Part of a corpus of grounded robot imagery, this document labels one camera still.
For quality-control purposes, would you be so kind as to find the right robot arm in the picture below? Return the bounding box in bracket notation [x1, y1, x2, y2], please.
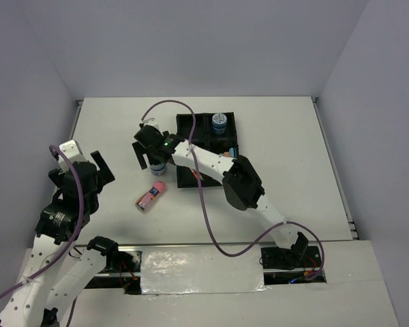
[133, 122, 300, 258]

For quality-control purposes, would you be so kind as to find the black four-compartment organizer tray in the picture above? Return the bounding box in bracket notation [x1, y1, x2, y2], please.
[176, 112, 239, 189]

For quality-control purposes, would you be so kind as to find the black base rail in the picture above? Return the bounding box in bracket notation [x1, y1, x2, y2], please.
[85, 245, 325, 296]

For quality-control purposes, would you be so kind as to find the pink-capped marker bottle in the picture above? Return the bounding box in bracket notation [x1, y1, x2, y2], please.
[135, 181, 166, 212]

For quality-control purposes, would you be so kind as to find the blue-lidded jar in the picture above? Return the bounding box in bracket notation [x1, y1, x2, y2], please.
[211, 113, 228, 135]
[150, 163, 167, 176]

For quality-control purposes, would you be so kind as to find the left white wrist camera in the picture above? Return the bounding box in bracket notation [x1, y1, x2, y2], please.
[58, 139, 87, 172]

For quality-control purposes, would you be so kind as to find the silver tape sheet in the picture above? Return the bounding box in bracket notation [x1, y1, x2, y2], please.
[140, 245, 267, 295]

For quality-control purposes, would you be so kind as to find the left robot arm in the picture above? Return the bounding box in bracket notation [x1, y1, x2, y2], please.
[0, 146, 140, 326]

